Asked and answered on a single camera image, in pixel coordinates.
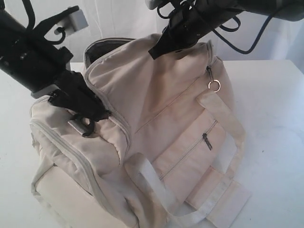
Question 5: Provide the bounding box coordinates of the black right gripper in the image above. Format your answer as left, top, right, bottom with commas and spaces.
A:
148, 0, 238, 59

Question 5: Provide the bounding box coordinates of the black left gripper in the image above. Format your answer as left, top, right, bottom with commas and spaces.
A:
0, 24, 111, 122

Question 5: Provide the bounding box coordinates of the metal key ring zipper pull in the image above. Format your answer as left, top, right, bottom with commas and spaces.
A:
208, 79, 221, 93

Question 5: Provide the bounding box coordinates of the beige fabric duffel bag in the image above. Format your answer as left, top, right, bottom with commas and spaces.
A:
30, 34, 250, 228

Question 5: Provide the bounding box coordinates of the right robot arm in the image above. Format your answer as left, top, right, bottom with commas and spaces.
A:
146, 0, 304, 59

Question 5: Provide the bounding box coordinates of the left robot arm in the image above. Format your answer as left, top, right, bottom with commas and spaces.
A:
0, 6, 111, 122

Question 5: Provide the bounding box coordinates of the black plastic D-ring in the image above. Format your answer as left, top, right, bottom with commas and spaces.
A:
68, 113, 96, 138

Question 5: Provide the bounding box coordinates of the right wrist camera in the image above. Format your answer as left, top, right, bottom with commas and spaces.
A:
145, 0, 164, 10

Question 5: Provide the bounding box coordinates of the dark blue cable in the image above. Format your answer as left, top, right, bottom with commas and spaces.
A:
156, 0, 285, 55

